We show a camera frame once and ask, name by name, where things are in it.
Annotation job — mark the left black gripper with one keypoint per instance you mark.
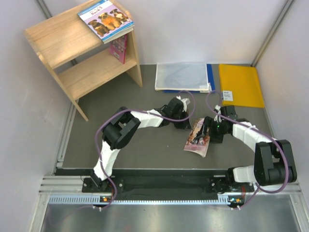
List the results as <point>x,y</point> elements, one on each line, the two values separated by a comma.
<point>185,125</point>

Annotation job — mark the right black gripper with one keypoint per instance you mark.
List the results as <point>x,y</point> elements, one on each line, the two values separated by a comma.
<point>208,122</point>

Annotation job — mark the pink Taming of Shrew book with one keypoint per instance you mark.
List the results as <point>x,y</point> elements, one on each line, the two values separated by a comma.
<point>199,138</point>

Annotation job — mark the orange Othello book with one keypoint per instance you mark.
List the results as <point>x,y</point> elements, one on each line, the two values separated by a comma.
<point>118,48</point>

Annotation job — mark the blue Nineteen Eighty-Four book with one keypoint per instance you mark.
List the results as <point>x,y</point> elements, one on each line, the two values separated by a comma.
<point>116,35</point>

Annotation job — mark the Why Do Dogs Bark book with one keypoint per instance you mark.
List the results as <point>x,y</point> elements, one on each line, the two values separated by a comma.
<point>104,18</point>

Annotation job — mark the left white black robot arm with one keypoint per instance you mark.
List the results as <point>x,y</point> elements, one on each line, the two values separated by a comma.
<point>118,131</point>

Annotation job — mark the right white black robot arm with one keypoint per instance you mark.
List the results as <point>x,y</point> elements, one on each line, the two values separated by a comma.
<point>273,159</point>

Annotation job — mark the clear plastic file folder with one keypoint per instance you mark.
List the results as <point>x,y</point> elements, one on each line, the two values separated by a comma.
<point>181,76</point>

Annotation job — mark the blue file folder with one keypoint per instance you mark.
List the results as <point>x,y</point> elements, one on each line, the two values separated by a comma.
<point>211,77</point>

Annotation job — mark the yellow file folder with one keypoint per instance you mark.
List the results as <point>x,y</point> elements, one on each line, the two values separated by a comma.
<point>240,86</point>

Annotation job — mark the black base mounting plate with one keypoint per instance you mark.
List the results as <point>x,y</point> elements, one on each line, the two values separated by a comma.
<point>163,184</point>

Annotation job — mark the wooden two-tier shelf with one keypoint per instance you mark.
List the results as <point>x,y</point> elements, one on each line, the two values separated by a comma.
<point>64,37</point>

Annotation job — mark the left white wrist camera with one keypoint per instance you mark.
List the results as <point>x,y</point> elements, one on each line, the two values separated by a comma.
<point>185,101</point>

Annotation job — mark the aluminium rail frame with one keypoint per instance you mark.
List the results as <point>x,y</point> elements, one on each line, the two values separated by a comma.
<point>63,207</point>

